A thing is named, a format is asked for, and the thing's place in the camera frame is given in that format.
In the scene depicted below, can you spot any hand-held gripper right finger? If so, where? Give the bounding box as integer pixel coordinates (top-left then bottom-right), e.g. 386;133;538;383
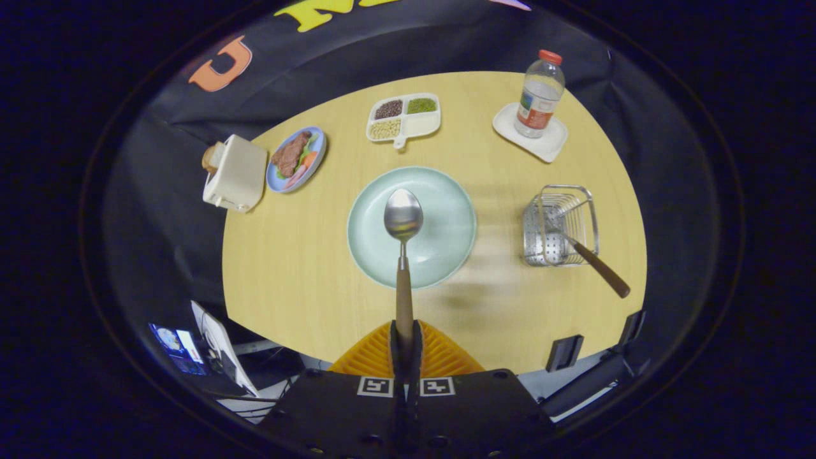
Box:
411;320;555;459

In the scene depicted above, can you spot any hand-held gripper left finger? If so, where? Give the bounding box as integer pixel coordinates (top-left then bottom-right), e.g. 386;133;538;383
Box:
258;320;402;459

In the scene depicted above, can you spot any wooden-handled metal spoon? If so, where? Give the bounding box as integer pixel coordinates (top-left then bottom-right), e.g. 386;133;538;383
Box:
383;188;425;383

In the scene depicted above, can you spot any wooden-handled metal fork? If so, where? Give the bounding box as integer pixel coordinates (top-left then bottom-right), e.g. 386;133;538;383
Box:
545;214;631;299

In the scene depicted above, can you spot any pale green plate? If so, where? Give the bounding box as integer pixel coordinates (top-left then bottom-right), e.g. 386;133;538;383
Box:
347;166;477;290

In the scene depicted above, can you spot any white flat board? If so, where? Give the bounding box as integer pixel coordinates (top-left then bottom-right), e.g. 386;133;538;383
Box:
191;300;259;397

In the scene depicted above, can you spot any small blue plate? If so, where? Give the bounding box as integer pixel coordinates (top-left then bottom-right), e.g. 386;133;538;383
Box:
266;126;328;194

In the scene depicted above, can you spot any lit computer screen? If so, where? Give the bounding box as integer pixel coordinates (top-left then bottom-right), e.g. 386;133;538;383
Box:
149;323;208;377

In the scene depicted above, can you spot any meat and vegetable food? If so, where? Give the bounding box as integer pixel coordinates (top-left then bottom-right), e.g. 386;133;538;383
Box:
271;131;318;189

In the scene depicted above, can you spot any white divided bean tray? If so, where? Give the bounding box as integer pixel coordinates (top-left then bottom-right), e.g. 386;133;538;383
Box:
366;93;442;150

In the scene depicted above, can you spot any cream toaster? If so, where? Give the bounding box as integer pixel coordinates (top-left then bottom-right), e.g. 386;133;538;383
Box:
203;134;269;214

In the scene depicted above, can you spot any white square coaster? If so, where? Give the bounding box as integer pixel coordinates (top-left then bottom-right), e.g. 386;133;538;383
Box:
492;103;569;163

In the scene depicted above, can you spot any toasted bread slice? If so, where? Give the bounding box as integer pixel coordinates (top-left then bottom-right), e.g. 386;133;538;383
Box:
201;142;225;174

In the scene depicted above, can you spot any clear red-capped water bottle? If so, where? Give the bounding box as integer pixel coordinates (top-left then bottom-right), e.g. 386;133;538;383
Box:
514;49;566;139

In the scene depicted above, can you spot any black table bracket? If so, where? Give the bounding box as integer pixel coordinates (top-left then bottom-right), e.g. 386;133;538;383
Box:
618;310;646;348
546;334;585;373

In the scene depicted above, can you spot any metal wire basket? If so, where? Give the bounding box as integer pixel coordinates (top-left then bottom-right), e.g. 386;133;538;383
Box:
521;184;600;267

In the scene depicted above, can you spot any dark metal frame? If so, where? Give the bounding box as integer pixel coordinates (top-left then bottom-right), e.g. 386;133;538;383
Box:
539;351;638;415

